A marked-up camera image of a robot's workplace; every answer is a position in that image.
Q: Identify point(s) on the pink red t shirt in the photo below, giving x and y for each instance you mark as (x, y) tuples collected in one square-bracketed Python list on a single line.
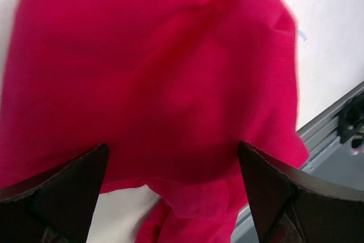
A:
[(171, 86)]

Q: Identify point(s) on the aluminium mounting rail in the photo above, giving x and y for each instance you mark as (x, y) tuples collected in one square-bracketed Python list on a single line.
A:
[(329, 160)]

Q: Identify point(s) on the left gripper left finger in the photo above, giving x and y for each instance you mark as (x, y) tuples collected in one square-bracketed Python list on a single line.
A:
[(56, 205)]

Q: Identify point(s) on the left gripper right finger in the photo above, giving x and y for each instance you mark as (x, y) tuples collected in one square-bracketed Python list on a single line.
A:
[(289, 205)]

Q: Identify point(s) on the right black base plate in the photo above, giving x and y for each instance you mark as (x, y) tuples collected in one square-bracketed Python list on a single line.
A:
[(350, 123)]

